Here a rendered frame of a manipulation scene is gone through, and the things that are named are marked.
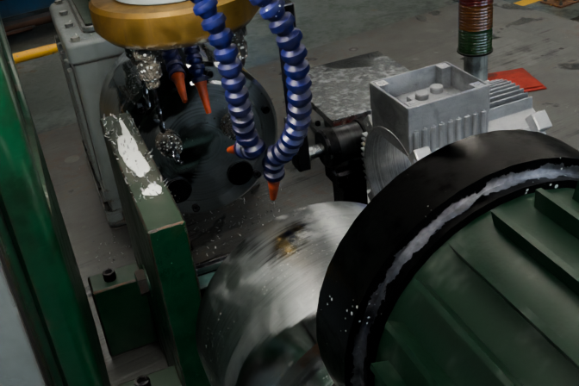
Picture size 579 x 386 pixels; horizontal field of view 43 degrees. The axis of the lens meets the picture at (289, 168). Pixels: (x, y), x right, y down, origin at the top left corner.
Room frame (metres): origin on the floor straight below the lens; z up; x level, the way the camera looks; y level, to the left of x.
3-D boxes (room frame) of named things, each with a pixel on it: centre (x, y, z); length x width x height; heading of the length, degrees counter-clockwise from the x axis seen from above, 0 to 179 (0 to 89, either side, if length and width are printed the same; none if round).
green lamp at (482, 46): (1.25, -0.36, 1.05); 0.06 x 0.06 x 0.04
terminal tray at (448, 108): (0.88, -0.19, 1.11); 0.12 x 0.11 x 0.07; 109
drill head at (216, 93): (1.11, 0.16, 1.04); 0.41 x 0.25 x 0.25; 18
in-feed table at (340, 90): (1.43, -0.16, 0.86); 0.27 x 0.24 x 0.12; 18
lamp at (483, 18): (1.25, -0.36, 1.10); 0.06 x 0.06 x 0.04
